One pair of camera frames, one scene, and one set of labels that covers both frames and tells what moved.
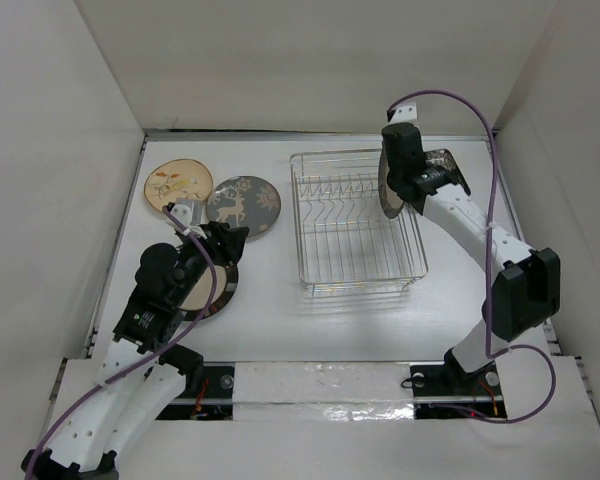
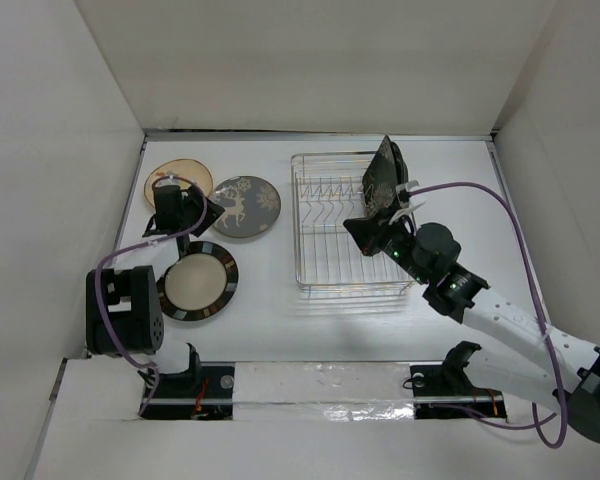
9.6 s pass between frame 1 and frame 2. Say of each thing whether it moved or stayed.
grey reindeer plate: stayed
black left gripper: moved
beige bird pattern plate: stayed
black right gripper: moved
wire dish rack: stayed
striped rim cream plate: stayed
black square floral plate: moved
